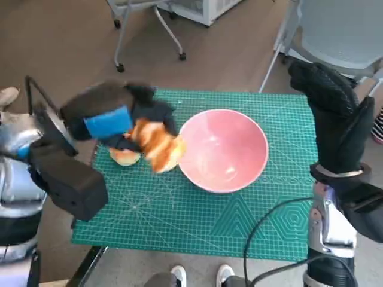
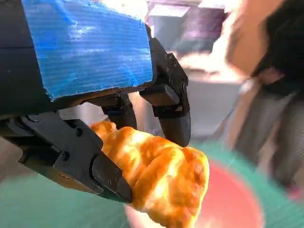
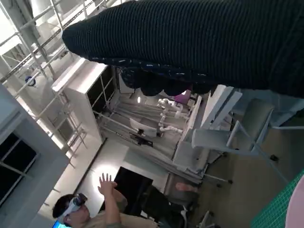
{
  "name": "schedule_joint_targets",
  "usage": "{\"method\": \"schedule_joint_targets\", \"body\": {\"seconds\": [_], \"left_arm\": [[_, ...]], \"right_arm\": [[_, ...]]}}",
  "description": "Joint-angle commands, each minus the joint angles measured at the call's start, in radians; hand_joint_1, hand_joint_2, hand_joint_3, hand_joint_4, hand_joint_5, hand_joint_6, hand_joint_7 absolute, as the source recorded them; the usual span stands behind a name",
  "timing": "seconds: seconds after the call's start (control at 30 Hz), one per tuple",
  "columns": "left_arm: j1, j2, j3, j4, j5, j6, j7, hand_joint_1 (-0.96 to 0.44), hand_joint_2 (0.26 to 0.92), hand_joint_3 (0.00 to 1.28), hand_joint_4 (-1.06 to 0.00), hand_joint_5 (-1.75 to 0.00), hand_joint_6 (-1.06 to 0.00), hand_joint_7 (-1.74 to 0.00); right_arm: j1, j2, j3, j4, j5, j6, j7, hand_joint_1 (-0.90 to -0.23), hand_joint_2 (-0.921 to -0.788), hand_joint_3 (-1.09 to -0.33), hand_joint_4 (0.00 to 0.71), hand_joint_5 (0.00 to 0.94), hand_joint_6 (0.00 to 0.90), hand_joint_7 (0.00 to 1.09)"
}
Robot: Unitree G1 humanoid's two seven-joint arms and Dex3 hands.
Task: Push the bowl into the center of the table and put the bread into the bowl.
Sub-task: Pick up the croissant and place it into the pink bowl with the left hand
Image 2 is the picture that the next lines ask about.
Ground person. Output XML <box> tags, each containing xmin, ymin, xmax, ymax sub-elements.
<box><xmin>223</xmin><ymin>0</ymin><xmax>304</xmax><ymax>205</ymax></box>

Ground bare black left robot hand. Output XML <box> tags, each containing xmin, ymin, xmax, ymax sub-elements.
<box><xmin>0</xmin><ymin>0</ymin><xmax>192</xmax><ymax>204</ymax></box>

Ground long braided toy bread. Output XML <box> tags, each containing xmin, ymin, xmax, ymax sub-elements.
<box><xmin>89</xmin><ymin>120</ymin><xmax>211</xmax><ymax>228</ymax></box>

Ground pink bowl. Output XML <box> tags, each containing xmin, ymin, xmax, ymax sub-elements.
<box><xmin>124</xmin><ymin>159</ymin><xmax>266</xmax><ymax>228</ymax></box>

